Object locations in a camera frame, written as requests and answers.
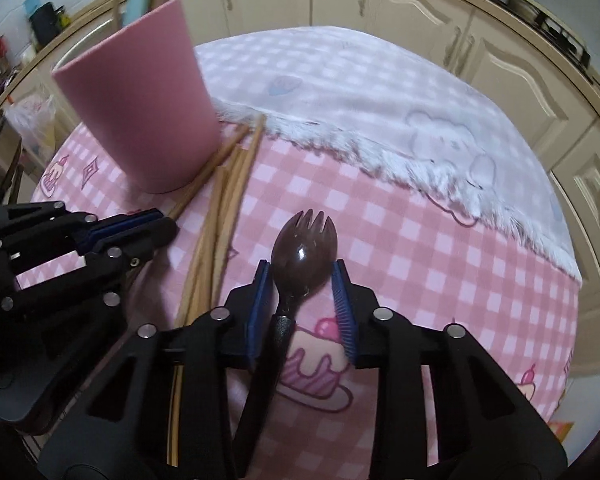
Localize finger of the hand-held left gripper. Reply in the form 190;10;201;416
0;240;175;322
0;200;179;267

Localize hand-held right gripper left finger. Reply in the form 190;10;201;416
36;259;276;480

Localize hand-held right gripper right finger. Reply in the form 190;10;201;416
330;258;569;480

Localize brown spork with black handle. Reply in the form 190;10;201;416
232;210;339;478

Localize pile of wooden chopsticks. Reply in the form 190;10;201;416
166;112;268;467

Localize pink cup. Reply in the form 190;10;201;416
51;0;221;195

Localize pink checked tablecloth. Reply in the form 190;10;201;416
17;120;581;471

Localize clear plastic bag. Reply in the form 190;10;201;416
4;94;61;161

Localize black kettle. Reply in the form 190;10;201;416
29;2;63;47

